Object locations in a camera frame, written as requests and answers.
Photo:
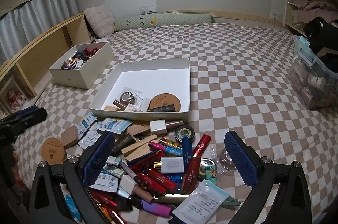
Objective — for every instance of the red lipstick tube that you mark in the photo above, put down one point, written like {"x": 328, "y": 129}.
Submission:
{"x": 201, "y": 146}

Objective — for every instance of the wooden closet shelf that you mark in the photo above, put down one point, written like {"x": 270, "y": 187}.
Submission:
{"x": 300, "y": 12}

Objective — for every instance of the finger of the seen left gripper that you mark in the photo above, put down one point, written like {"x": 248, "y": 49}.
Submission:
{"x": 28, "y": 110}

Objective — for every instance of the white shallow tray box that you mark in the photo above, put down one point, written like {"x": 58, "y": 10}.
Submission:
{"x": 151, "y": 78}

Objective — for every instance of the blue white sachet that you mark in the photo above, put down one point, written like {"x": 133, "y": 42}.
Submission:
{"x": 114, "y": 125}

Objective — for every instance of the black bag on bin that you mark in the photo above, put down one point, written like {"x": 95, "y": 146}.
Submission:
{"x": 321, "y": 35}

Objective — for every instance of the wall socket panel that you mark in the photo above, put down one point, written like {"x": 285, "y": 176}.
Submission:
{"x": 147, "y": 9}

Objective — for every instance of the long wooden block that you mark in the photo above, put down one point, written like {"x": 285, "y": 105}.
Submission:
{"x": 110, "y": 108}

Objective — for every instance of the green long bolster pillow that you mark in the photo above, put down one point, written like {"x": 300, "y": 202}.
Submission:
{"x": 166, "y": 19}

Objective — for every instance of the black lighter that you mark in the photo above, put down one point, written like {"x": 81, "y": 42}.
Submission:
{"x": 162, "y": 109}

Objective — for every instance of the clear plastic storage bin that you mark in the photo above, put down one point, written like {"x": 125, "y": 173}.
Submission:
{"x": 314, "y": 77}

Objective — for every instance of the wooden bedside shelf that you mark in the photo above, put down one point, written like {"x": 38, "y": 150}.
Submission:
{"x": 30, "y": 66}

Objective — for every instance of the white cube box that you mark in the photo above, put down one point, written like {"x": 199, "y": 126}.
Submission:
{"x": 158, "y": 127}

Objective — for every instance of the plain cork coaster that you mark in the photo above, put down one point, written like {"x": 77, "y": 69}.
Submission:
{"x": 53, "y": 151}
{"x": 165, "y": 99}

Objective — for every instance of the green plastic clip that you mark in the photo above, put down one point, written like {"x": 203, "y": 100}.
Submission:
{"x": 230, "y": 201}

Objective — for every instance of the white mask packet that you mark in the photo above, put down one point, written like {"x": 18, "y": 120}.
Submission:
{"x": 202, "y": 203}

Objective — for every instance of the beige shoe box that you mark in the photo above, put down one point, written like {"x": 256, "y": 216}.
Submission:
{"x": 81, "y": 66}

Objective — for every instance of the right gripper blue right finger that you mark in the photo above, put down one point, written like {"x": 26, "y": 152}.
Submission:
{"x": 244, "y": 158}

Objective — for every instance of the brown tape roll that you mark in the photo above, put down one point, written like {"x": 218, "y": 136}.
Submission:
{"x": 129, "y": 96}

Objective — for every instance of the fluffy white pillow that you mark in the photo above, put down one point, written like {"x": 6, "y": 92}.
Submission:
{"x": 101, "y": 19}

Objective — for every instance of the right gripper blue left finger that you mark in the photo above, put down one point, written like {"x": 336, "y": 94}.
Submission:
{"x": 95, "y": 156}

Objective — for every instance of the uv gel polish box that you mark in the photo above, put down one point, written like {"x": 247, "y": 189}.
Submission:
{"x": 131, "y": 108}

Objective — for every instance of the grey curtain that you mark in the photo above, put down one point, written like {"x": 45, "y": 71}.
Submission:
{"x": 25, "y": 23}

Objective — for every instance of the doll in display case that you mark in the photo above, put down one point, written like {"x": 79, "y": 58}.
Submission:
{"x": 12, "y": 96}

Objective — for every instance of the checkered bed sheet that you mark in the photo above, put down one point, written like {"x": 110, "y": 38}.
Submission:
{"x": 239, "y": 81}

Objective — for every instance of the black round gold tin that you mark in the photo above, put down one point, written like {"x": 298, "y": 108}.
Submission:
{"x": 184, "y": 131}

